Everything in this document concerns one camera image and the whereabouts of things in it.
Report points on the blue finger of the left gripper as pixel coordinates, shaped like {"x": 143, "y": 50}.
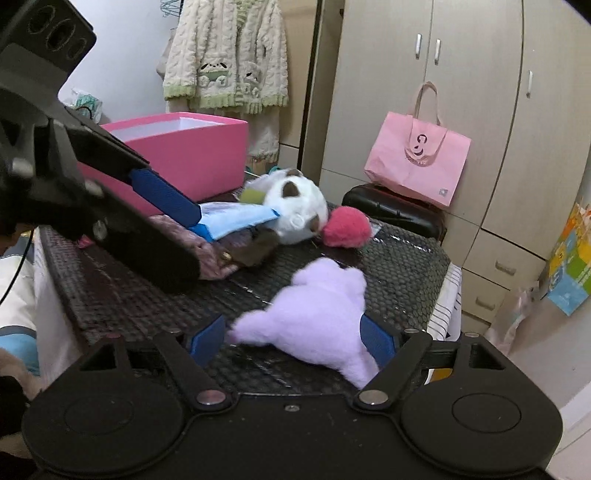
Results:
{"x": 150, "y": 186}

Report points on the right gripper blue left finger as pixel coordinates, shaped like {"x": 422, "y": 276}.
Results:
{"x": 204, "y": 342}

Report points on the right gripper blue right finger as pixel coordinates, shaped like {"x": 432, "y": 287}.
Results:
{"x": 380, "y": 338}

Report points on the purple plush toy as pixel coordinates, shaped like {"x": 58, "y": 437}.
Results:
{"x": 315, "y": 319}

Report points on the blue white wet wipes pack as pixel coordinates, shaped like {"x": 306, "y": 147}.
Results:
{"x": 219, "y": 219}

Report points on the green egg-shaped sponge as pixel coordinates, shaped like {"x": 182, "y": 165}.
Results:
{"x": 252, "y": 196}

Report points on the pink cardboard storage box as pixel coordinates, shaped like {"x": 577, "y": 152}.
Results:
{"x": 201, "y": 155}

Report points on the pink floral scrunchie cloth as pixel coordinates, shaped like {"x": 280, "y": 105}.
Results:
{"x": 159, "y": 246}

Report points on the black woven table mat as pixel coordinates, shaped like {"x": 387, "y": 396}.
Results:
{"x": 84, "y": 294}

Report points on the magenta fluffy pompom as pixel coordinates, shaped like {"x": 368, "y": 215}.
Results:
{"x": 347, "y": 227}

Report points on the black suitcase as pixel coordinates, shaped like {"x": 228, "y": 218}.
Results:
{"x": 394, "y": 209}

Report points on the cream knitted cardigan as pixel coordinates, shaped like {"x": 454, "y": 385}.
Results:
{"x": 229, "y": 58}

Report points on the white plush toy brown ears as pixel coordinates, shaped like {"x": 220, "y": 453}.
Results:
{"x": 302, "y": 207}

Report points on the pink paper shopping bag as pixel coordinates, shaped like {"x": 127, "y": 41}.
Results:
{"x": 418, "y": 159}

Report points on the colourful gift bag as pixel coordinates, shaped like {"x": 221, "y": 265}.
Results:
{"x": 569, "y": 268}

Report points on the beige wardrobe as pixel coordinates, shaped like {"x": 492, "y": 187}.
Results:
{"x": 513, "y": 76}

